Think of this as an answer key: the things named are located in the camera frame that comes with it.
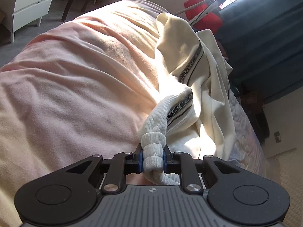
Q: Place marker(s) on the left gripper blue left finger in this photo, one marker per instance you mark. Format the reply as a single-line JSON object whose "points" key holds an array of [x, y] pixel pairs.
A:
{"points": [[117, 168]]}

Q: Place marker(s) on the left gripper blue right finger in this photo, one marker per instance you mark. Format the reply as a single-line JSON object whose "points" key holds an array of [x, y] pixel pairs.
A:
{"points": [[186, 167]]}

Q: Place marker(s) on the cream white zip jacket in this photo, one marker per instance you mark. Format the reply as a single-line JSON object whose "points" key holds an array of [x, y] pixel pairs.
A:
{"points": [[194, 114]]}

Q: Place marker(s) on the pink white bed sheet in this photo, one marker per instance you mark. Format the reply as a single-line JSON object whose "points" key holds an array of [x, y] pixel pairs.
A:
{"points": [[86, 87]]}

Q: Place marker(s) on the red bag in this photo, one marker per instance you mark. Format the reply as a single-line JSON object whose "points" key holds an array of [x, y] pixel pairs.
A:
{"points": [[205, 16]]}

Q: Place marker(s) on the large teal curtain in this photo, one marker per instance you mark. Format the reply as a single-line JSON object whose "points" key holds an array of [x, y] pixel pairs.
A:
{"points": [[263, 41]]}

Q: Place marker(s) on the white dresser with drawers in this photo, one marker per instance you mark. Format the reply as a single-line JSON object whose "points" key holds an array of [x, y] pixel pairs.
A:
{"points": [[19, 13]]}

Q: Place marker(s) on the wall power outlet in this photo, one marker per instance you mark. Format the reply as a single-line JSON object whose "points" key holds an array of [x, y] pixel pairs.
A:
{"points": [[277, 137]]}

